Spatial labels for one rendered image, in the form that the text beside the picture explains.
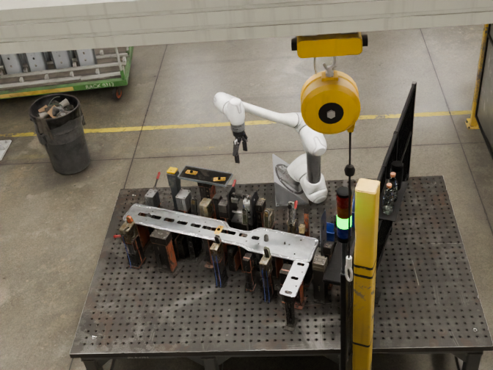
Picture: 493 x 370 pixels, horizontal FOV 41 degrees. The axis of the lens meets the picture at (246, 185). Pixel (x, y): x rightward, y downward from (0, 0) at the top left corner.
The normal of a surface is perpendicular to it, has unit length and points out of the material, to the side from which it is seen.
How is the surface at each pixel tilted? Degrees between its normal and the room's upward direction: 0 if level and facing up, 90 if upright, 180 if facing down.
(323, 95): 81
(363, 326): 90
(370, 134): 0
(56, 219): 0
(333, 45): 90
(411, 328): 0
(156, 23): 90
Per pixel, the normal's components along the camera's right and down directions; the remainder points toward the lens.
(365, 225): -0.37, 0.61
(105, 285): -0.09, -0.77
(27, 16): -0.04, 0.63
